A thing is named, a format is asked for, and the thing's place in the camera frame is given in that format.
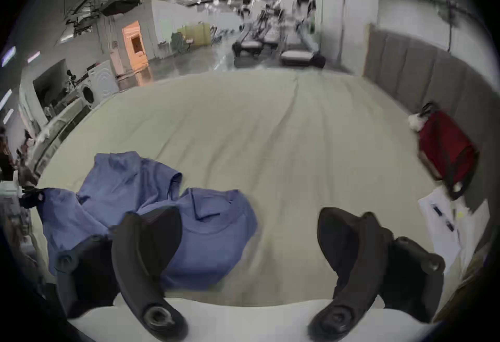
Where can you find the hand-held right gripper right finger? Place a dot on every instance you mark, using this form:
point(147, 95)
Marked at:
point(363, 254)

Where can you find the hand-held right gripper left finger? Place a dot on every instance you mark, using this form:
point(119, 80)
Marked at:
point(132, 254)

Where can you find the blue shirt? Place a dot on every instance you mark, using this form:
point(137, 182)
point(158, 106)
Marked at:
point(211, 231)

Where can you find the white paper sheets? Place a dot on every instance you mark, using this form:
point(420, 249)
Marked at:
point(443, 223)

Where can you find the left hand-held gripper finger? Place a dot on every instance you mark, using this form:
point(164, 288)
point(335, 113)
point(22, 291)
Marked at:
point(31, 196)

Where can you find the bed with beige sheet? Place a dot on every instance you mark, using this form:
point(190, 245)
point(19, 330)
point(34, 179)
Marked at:
point(281, 160)

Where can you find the red bag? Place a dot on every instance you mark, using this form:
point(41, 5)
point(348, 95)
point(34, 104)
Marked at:
point(447, 149)

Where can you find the white washing machine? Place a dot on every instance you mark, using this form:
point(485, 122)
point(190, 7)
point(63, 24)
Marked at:
point(102, 80)

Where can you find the grey padded headboard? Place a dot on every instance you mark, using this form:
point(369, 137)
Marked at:
point(425, 67)

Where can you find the white humanoid robot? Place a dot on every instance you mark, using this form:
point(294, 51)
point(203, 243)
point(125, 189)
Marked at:
point(301, 8)

